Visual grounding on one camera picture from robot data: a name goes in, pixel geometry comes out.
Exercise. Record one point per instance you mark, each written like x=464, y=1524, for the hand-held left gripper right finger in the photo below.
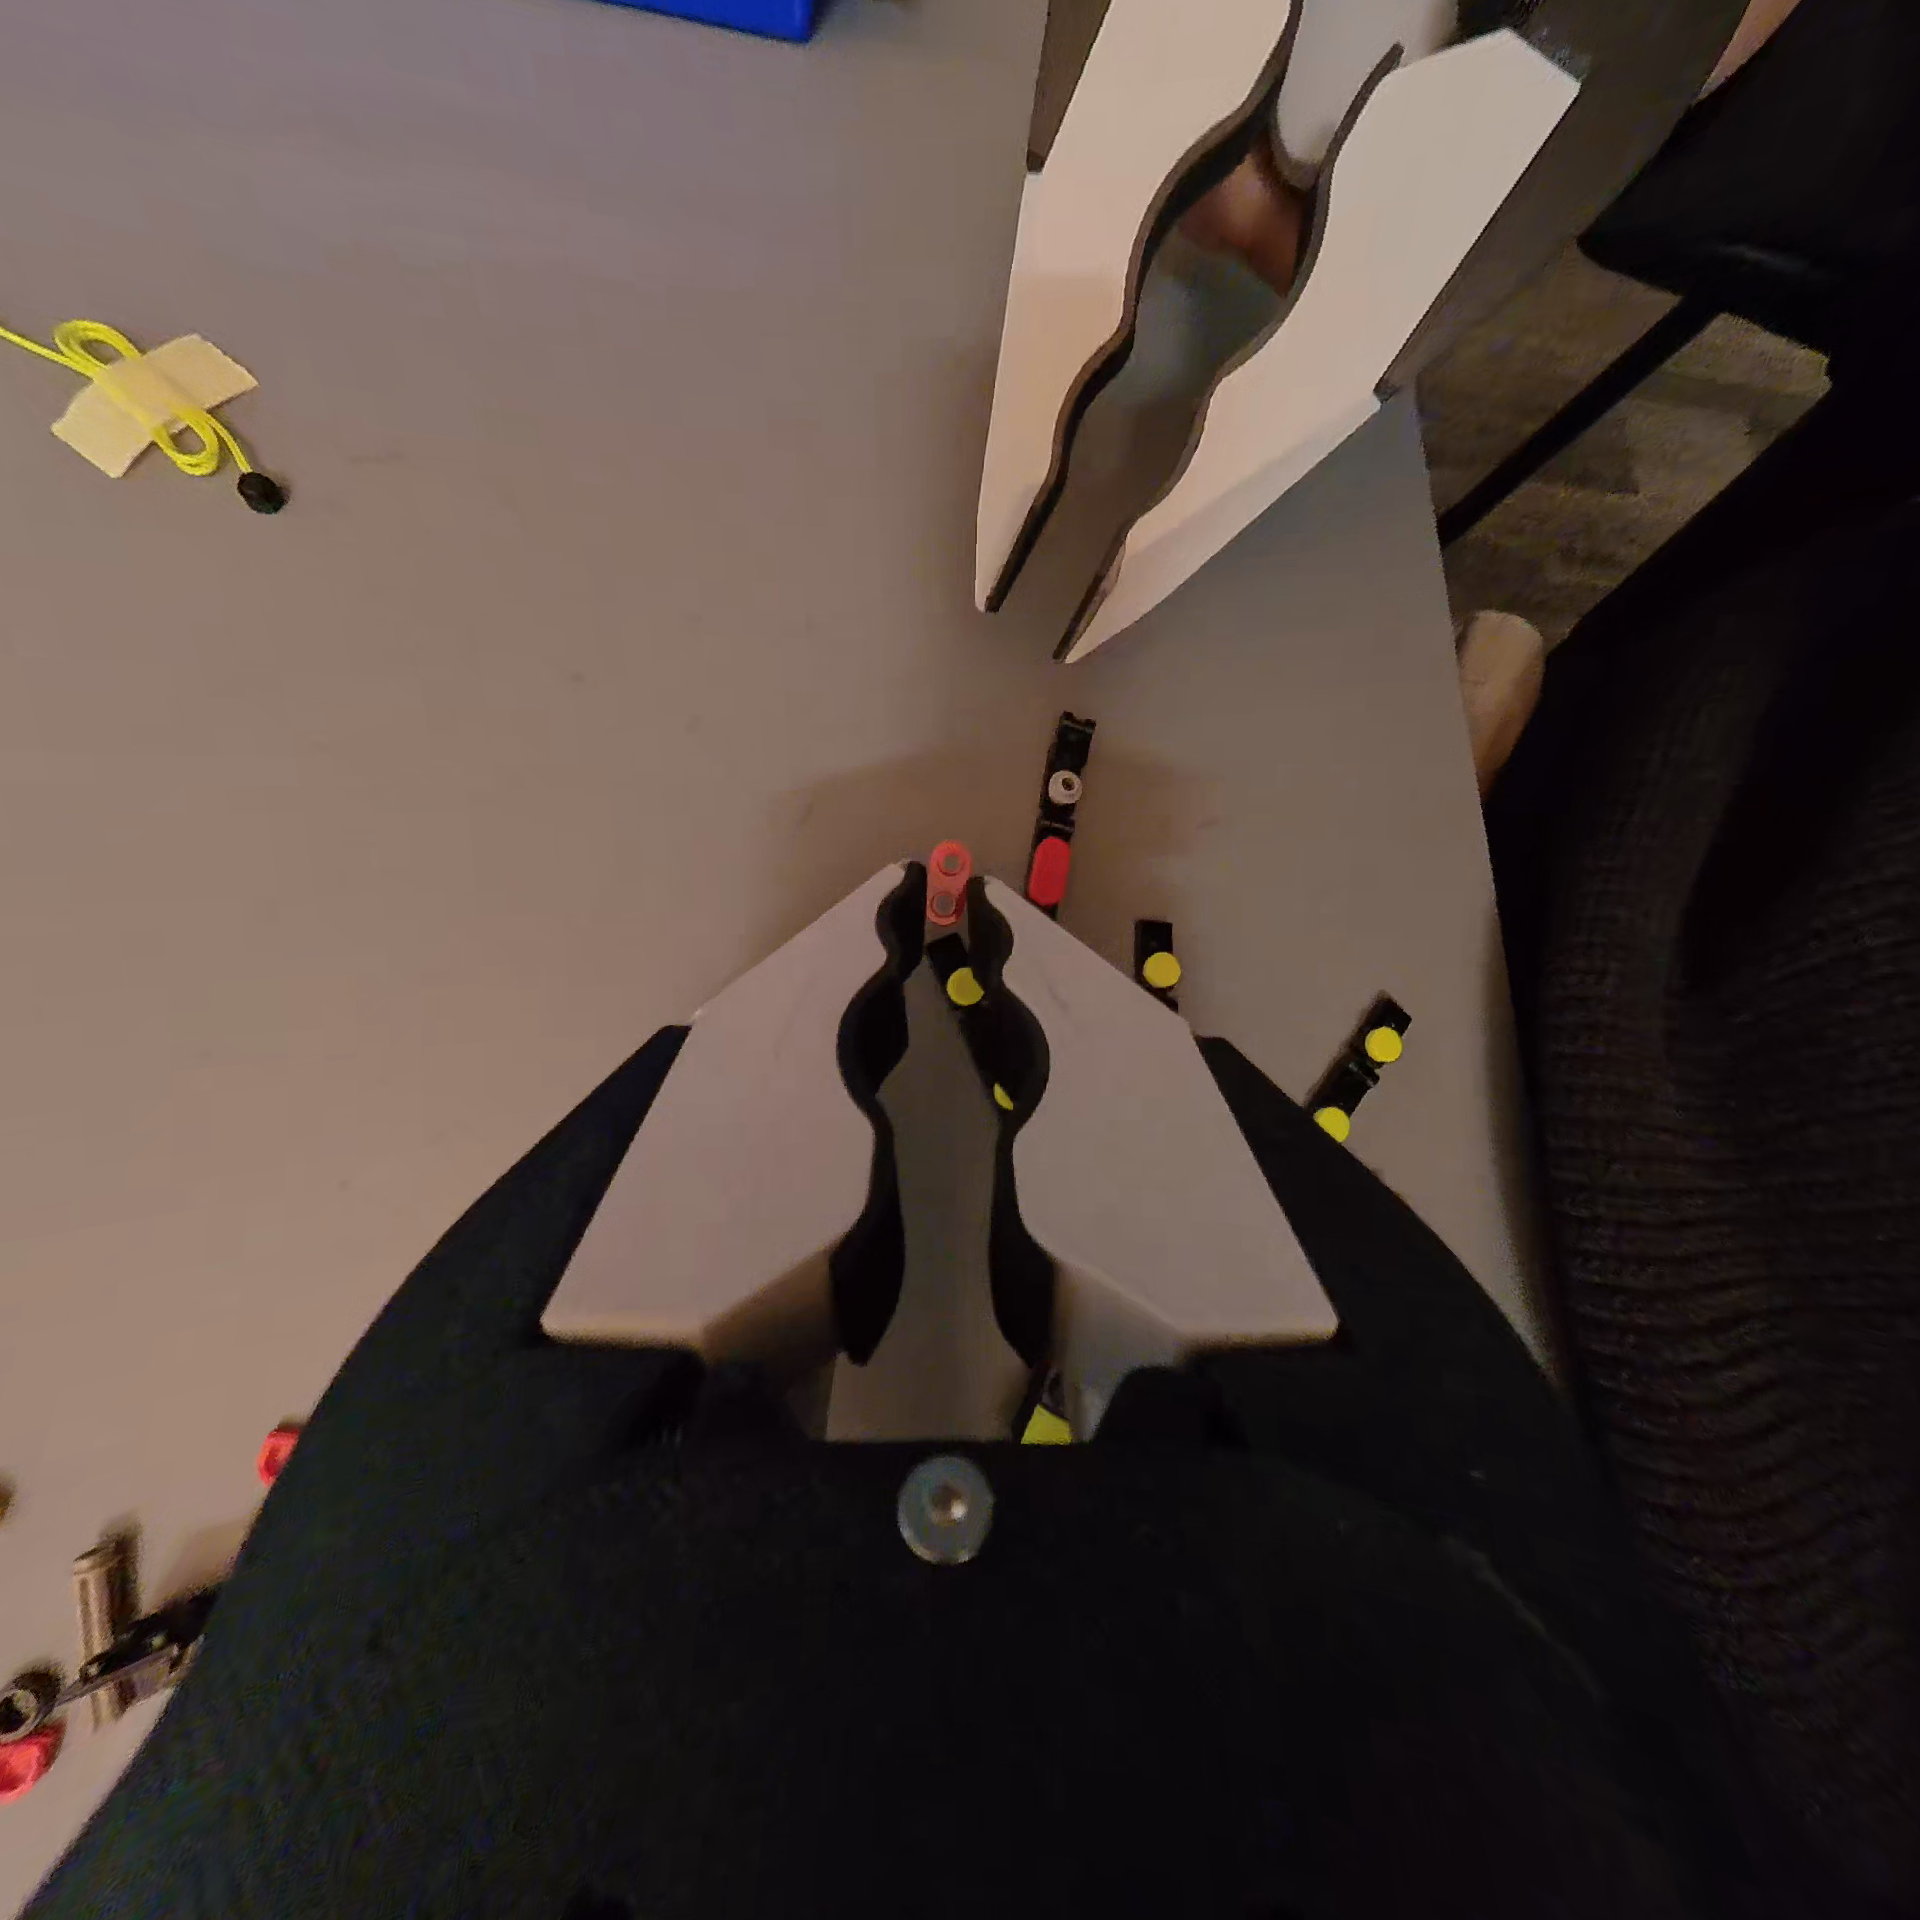
x=1154, y=1201

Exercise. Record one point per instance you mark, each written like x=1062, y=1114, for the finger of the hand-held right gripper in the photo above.
x=1395, y=255
x=1095, y=195

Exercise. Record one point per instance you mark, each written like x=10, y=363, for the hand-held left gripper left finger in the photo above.
x=735, y=1184

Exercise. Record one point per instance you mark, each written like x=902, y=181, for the yellow black lego spider model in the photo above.
x=1159, y=968

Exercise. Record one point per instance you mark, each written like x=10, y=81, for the black lego strip red tile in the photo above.
x=1050, y=871

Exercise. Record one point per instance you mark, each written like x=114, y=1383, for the small red lego plate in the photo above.
x=949, y=862

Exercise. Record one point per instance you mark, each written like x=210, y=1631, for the pile of lego pieces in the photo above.
x=108, y=1605

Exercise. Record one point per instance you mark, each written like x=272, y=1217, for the person's right hand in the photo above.
x=1257, y=218

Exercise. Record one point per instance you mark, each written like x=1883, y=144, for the black chair base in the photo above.
x=1574, y=412

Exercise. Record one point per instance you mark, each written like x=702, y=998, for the blue plastic bin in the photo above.
x=721, y=15

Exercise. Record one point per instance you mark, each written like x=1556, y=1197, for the person's black sweater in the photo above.
x=1724, y=1201

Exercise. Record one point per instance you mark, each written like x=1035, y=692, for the beige tape piece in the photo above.
x=210, y=369

